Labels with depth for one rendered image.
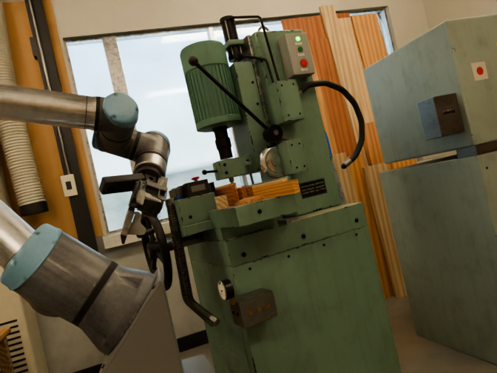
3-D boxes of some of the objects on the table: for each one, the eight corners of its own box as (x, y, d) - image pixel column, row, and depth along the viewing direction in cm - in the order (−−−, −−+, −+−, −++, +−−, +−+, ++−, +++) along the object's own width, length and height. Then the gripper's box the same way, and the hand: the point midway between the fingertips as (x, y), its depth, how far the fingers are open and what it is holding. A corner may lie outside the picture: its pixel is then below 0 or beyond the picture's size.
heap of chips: (231, 206, 134) (230, 200, 134) (259, 200, 138) (257, 194, 138) (240, 205, 128) (239, 199, 128) (269, 198, 132) (268, 192, 132)
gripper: (178, 156, 116) (171, 206, 101) (154, 205, 127) (144, 257, 112) (148, 145, 113) (135, 195, 98) (126, 195, 124) (112, 247, 109)
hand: (129, 225), depth 104 cm, fingers open, 14 cm apart
